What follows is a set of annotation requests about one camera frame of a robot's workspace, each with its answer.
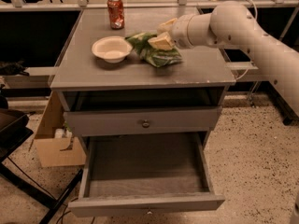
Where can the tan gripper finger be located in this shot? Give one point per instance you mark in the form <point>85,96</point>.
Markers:
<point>165,26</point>
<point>162,41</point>

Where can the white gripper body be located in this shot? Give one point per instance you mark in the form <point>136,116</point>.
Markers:
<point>179,32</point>

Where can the green jalapeno chip bag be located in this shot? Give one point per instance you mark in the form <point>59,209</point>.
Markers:
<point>153,56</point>

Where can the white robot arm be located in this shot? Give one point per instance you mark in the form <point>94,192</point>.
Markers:
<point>252,157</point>

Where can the grey drawer cabinet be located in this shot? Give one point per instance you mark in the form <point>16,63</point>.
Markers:
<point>86,83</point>

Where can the closed grey upper drawer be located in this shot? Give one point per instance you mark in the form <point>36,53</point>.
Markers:
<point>138,121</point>

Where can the open grey lower drawer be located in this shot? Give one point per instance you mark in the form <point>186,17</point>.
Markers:
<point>145,174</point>

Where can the orange soda can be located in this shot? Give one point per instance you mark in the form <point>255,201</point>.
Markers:
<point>116,13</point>

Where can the white paper bowl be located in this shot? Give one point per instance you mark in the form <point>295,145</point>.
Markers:
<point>112,49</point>

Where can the cardboard box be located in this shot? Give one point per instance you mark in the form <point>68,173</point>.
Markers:
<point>55,145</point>

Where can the black folding chair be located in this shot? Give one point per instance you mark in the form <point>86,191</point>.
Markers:
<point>16,207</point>

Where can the metal railing frame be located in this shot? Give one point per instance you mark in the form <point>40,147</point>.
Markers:
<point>93,0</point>

